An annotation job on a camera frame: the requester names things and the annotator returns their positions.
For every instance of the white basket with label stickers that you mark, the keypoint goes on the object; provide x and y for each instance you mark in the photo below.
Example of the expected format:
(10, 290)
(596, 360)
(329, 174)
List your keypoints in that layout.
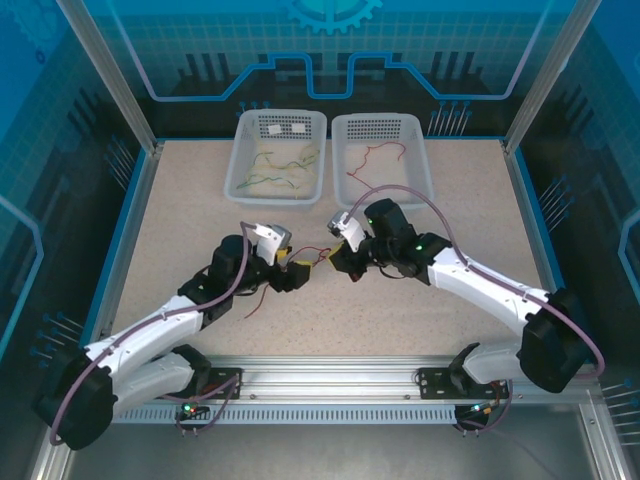
(275, 192)

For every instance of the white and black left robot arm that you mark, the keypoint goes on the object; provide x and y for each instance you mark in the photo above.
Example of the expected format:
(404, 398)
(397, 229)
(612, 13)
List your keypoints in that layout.
(150, 325)

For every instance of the small LED controller board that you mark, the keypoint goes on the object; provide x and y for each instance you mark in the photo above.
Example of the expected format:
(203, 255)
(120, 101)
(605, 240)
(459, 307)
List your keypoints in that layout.
(477, 409)
(192, 410)

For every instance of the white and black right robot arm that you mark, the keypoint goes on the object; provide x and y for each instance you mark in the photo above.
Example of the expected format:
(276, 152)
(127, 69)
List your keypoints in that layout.
(480, 285)

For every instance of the white perforated plastic basket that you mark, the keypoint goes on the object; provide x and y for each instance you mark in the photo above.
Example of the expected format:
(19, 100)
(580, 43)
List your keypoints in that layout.
(345, 190)

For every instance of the aluminium side frame rail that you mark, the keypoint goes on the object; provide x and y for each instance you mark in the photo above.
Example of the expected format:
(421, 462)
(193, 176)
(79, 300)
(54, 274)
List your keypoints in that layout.
(522, 200)
(131, 235)

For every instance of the blue table edge strip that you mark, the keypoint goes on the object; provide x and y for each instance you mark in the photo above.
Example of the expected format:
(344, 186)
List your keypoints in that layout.
(112, 260)

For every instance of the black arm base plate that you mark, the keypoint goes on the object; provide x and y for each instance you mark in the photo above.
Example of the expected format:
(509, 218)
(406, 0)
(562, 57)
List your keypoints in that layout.
(432, 382)
(220, 375)

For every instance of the aluminium frame post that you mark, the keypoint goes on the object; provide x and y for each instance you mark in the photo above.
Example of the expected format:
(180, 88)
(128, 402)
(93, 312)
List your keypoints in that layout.
(550, 70)
(115, 80)

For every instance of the aluminium mounting rail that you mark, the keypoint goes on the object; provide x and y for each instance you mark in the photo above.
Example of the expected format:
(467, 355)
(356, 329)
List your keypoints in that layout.
(325, 377)

